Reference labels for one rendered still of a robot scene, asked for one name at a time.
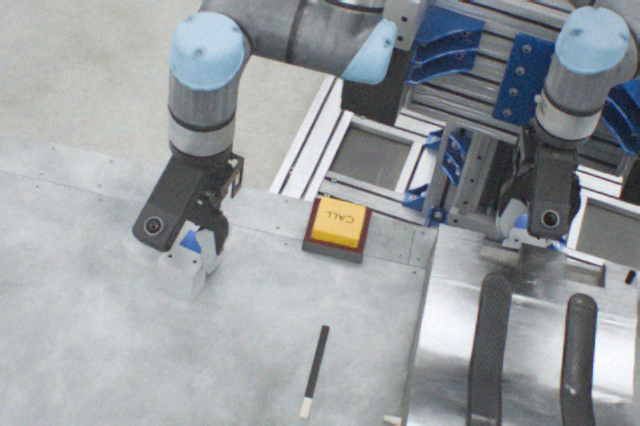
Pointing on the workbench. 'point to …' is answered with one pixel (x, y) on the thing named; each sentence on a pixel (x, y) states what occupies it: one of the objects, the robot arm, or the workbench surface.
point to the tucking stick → (314, 371)
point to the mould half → (621, 314)
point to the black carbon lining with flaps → (576, 351)
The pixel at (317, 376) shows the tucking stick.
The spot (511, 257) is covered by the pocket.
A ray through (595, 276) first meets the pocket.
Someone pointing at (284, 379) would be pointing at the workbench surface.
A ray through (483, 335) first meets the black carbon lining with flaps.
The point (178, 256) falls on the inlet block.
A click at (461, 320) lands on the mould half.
